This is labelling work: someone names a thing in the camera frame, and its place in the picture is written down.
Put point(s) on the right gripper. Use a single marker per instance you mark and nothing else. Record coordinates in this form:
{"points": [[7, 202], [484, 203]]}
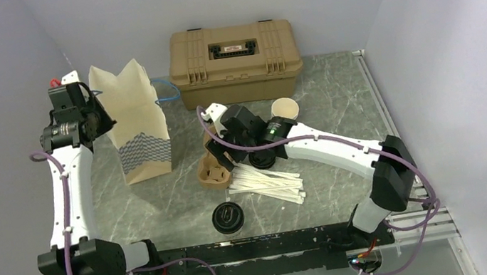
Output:
{"points": [[219, 150]]}

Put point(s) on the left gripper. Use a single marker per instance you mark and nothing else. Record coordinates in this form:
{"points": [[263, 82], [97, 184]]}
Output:
{"points": [[107, 123]]}

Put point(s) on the brown pulp cup carrier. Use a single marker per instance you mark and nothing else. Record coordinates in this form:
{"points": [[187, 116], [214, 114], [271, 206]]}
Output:
{"points": [[210, 174]]}

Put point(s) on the paper bag with blue handles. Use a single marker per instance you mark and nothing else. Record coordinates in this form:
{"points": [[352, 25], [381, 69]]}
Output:
{"points": [[140, 135]]}

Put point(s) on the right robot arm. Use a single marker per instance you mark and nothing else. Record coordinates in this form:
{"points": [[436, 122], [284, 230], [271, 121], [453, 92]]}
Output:
{"points": [[387, 164]]}

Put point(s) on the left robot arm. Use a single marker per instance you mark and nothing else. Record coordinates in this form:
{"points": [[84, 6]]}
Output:
{"points": [[75, 247]]}

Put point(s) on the black cup lid stack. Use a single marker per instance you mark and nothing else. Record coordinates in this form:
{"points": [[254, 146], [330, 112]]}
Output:
{"points": [[262, 160]]}

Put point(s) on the pile of wrapped straws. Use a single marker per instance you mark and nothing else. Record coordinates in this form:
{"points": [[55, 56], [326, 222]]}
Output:
{"points": [[286, 186]]}

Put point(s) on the green paper cup stack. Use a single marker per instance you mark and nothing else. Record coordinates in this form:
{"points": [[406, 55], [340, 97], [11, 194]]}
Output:
{"points": [[285, 108]]}

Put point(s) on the tan plastic toolbox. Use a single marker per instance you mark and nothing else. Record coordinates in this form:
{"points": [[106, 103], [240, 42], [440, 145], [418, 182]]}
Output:
{"points": [[235, 64]]}

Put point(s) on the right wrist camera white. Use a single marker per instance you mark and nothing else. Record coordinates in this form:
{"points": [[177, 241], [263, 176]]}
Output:
{"points": [[213, 112]]}

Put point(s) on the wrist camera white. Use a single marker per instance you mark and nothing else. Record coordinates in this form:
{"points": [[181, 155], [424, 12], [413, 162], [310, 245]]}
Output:
{"points": [[71, 77], [213, 112]]}

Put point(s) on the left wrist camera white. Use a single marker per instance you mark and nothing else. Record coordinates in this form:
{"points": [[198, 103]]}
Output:
{"points": [[71, 77]]}

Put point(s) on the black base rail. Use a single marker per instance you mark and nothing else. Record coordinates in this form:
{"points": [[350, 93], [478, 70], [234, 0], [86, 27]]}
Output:
{"points": [[329, 247]]}

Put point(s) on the aluminium side rail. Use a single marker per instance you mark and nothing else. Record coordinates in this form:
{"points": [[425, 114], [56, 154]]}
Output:
{"points": [[435, 231]]}

